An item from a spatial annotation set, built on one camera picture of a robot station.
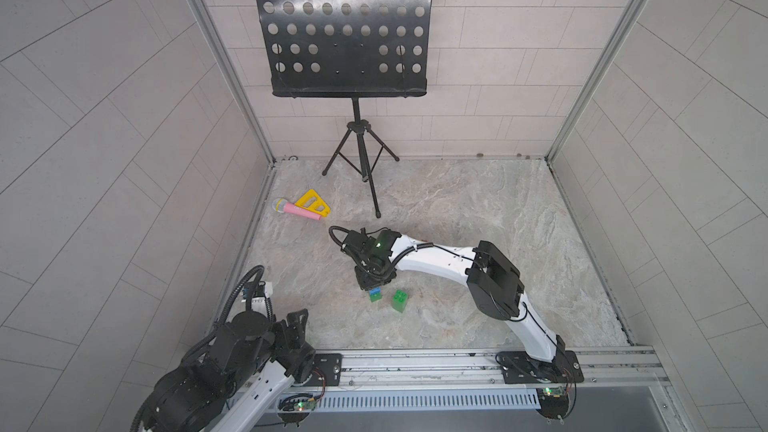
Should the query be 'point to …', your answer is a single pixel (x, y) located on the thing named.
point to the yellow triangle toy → (313, 202)
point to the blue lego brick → (375, 290)
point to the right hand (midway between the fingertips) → (366, 286)
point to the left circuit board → (286, 404)
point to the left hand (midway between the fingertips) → (301, 314)
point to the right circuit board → (554, 402)
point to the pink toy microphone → (280, 205)
